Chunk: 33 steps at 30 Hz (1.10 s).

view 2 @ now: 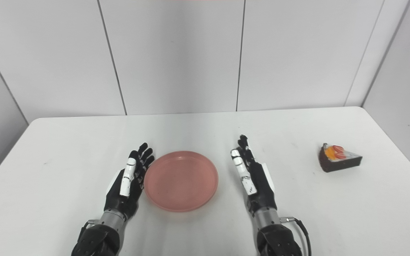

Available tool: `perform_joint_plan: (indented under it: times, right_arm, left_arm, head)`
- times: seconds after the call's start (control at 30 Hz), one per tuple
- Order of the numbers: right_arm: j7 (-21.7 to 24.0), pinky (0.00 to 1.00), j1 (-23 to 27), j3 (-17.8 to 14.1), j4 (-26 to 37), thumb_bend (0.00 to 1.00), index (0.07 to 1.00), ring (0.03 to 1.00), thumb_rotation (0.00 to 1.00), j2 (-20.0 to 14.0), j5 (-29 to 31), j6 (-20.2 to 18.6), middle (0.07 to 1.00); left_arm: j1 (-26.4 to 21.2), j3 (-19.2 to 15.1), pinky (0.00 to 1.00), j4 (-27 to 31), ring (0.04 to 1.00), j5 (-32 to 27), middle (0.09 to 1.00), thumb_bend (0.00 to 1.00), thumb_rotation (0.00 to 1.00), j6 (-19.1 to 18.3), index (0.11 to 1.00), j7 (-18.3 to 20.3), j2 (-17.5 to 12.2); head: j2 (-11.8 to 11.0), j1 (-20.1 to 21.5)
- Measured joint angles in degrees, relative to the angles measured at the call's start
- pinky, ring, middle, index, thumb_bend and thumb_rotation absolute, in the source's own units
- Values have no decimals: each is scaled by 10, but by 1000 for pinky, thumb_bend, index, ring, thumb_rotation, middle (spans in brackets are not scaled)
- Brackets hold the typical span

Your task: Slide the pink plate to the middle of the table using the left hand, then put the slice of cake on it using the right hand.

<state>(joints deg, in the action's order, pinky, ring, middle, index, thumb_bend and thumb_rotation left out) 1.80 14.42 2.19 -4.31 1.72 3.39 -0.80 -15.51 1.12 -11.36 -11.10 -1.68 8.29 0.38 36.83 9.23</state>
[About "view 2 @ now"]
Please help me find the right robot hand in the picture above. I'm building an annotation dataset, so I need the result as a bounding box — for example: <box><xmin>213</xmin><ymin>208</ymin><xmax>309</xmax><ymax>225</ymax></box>
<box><xmin>230</xmin><ymin>134</ymin><xmax>278</xmax><ymax>216</ymax></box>

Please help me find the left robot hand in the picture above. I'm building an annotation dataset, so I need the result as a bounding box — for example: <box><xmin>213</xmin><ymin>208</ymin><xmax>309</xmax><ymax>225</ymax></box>
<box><xmin>104</xmin><ymin>143</ymin><xmax>155</xmax><ymax>222</ymax></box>

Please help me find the pink plate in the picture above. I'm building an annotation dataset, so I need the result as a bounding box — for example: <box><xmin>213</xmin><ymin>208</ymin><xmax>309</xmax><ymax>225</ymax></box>
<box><xmin>144</xmin><ymin>150</ymin><xmax>219</xmax><ymax>213</ymax></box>

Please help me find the chocolate cake slice with fruit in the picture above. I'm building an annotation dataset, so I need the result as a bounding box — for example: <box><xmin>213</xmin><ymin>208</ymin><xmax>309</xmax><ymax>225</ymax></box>
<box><xmin>319</xmin><ymin>143</ymin><xmax>363</xmax><ymax>173</ymax></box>

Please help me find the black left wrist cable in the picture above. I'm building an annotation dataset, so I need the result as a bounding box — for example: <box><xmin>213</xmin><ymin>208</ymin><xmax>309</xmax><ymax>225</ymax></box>
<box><xmin>78</xmin><ymin>219</ymin><xmax>97</xmax><ymax>242</ymax></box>

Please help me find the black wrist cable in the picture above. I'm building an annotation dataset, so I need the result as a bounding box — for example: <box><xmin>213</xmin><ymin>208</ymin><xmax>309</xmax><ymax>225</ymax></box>
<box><xmin>280</xmin><ymin>217</ymin><xmax>312</xmax><ymax>256</ymax></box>
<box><xmin>78</xmin><ymin>219</ymin><xmax>97</xmax><ymax>242</ymax></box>

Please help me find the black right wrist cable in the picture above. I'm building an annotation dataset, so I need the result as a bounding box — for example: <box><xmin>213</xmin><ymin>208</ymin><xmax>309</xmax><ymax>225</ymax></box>
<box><xmin>280</xmin><ymin>217</ymin><xmax>312</xmax><ymax>256</ymax></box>

